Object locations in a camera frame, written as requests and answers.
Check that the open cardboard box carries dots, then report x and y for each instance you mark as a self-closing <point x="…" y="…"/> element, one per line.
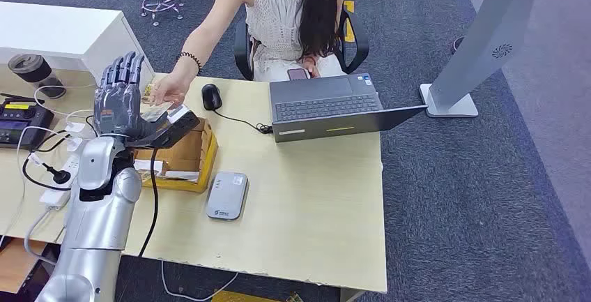
<point x="184" y="152"/>

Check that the stack of golden cards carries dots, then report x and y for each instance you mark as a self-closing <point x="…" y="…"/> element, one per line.
<point x="148" y="92"/>

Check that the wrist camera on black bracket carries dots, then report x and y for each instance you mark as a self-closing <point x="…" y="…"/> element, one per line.
<point x="180" y="126"/>

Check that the person's left hand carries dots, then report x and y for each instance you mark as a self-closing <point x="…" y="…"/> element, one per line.
<point x="313" y="66"/>

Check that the wooden board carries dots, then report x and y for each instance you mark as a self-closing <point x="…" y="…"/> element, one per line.
<point x="16" y="263"/>

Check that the person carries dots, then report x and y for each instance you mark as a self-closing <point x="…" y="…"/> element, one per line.
<point x="277" y="22"/>

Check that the grey kiosk stand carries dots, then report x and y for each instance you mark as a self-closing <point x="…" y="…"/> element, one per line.
<point x="489" y="36"/>

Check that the grey laptop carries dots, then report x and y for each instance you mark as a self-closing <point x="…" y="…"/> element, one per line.
<point x="323" y="106"/>

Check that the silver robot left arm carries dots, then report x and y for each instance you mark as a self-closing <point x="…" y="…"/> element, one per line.
<point x="99" y="207"/>

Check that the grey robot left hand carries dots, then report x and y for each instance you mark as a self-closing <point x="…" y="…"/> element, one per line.
<point x="117" y="106"/>

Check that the person's right forearm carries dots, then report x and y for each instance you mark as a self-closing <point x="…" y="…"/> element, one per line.
<point x="201" y="41"/>

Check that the black computer mouse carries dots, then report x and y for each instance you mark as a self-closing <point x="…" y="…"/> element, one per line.
<point x="211" y="96"/>

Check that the black coil wrist band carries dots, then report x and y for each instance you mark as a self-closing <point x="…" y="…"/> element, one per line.
<point x="191" y="56"/>

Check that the white paper card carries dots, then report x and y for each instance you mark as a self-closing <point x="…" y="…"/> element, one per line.
<point x="181" y="176"/>
<point x="147" y="166"/>

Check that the yellow box under desk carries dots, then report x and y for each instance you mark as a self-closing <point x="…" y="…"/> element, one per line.
<point x="240" y="296"/>

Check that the black lidded coffee cup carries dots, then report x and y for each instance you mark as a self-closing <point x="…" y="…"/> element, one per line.
<point x="34" y="73"/>

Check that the pale ID card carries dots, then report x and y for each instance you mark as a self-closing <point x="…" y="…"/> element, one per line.
<point x="154" y="111"/>

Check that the yellow floor object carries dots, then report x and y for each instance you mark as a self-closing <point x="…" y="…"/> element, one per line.
<point x="348" y="22"/>

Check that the black office chair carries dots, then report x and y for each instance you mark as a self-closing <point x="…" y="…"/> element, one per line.
<point x="242" y="50"/>

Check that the white charger plug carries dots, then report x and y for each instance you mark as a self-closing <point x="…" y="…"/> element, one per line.
<point x="74" y="127"/>
<point x="74" y="144"/>

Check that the person's right hand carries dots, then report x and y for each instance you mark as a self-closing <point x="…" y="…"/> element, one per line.
<point x="168" y="89"/>

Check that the white cabinet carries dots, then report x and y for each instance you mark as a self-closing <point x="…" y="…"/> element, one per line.
<point x="55" y="32"/>

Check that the white power strip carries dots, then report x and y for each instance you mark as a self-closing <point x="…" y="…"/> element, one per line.
<point x="53" y="198"/>

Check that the black round floor object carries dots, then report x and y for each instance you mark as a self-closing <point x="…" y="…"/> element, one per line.
<point x="457" y="45"/>

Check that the black control device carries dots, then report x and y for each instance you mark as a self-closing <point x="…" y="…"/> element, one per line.
<point x="20" y="122"/>

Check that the dark pink smartphone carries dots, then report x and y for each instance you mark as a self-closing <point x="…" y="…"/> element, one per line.
<point x="297" y="74"/>

